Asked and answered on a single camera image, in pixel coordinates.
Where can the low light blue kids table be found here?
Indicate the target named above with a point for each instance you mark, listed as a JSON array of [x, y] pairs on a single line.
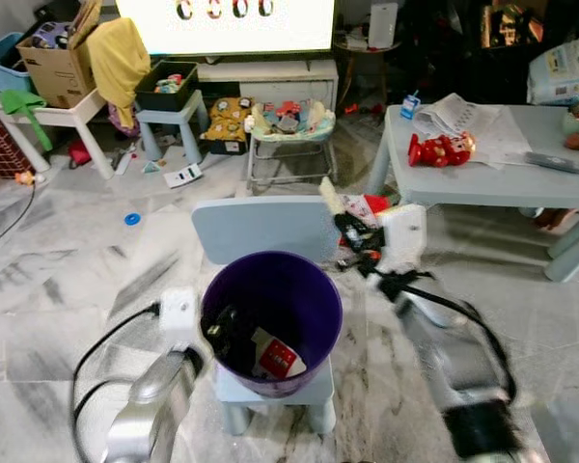
[[502, 183]]

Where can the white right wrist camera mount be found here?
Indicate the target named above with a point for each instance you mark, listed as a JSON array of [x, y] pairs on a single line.
[[403, 239]]

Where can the white television console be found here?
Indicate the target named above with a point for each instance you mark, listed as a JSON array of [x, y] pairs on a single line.
[[270, 72]]

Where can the grey remote control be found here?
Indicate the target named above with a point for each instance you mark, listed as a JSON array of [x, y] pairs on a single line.
[[558, 163]]

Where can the purple plastic rubbish bin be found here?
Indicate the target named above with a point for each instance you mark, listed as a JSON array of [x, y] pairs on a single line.
[[309, 289]]

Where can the light blue plastic stool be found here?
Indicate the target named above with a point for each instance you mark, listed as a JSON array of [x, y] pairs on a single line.
[[169, 121]]

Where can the white upright box device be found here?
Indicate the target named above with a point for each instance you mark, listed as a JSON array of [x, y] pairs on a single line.
[[383, 24]]

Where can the green cloth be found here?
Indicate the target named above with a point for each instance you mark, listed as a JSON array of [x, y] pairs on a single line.
[[19, 101]]

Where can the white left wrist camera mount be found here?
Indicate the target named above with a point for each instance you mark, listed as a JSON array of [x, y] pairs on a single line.
[[179, 313]]

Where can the white printed paper sheets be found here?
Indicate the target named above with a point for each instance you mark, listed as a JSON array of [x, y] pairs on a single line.
[[482, 125]]

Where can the brown cardboard box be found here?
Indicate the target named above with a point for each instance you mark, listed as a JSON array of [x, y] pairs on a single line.
[[53, 72]]

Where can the small blue disc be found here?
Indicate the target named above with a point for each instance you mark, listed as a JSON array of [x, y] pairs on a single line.
[[132, 219]]

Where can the bright television screen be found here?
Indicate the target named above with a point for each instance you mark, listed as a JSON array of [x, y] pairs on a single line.
[[227, 27]]

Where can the red plush toy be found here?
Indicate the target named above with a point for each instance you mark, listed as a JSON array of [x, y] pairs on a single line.
[[439, 150]]

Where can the small light blue chair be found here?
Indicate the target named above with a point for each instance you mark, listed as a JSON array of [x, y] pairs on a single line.
[[261, 227]]

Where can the small white side table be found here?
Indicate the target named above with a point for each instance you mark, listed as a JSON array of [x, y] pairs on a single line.
[[72, 111]]

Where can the red white snack packet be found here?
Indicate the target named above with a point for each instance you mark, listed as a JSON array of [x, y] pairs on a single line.
[[278, 357], [330, 198]]

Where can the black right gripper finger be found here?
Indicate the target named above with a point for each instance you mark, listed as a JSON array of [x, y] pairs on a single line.
[[347, 231]]

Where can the white card with black marks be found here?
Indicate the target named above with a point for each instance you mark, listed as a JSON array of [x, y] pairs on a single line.
[[183, 176]]

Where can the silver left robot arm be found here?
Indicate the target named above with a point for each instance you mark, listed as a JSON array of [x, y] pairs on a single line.
[[150, 405]]

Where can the blue plastic storage tub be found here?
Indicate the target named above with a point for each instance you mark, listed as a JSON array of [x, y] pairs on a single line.
[[0, 63]]

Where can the small round wooden table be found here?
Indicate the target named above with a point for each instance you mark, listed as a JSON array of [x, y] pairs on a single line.
[[367, 53]]

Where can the yellow hanging cloth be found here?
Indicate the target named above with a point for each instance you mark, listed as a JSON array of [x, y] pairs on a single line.
[[118, 63]]

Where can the black plastic tray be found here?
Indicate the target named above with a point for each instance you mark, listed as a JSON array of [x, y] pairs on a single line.
[[164, 96]]

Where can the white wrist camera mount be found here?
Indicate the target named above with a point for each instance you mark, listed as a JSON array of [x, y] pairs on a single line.
[[403, 239], [179, 313]]

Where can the white blue diaper pack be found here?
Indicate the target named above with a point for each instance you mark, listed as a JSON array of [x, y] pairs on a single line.
[[560, 68]]

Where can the small blue white drink carton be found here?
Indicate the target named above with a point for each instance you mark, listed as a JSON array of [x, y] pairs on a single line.
[[411, 106]]

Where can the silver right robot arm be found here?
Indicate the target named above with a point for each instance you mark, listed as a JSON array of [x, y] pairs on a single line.
[[458, 376]]

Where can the baby bouncer seat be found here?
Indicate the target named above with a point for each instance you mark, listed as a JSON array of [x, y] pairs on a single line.
[[289, 125]]

